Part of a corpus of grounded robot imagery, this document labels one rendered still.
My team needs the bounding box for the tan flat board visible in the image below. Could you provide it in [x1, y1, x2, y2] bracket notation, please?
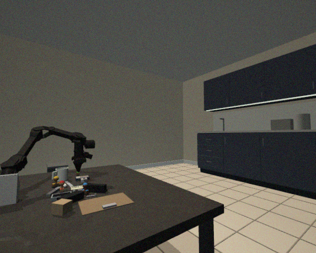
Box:
[78, 193, 134, 216]

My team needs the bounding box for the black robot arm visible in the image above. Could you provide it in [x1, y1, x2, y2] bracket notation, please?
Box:
[0, 126, 95, 175]

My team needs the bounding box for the dark grey mug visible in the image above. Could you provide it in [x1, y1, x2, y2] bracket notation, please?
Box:
[52, 168, 68, 182]

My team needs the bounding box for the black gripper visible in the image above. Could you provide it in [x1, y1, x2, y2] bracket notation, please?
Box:
[72, 149, 86, 172]

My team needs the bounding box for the tan cardboard box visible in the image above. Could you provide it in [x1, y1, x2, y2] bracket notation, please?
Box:
[51, 198, 72, 216]

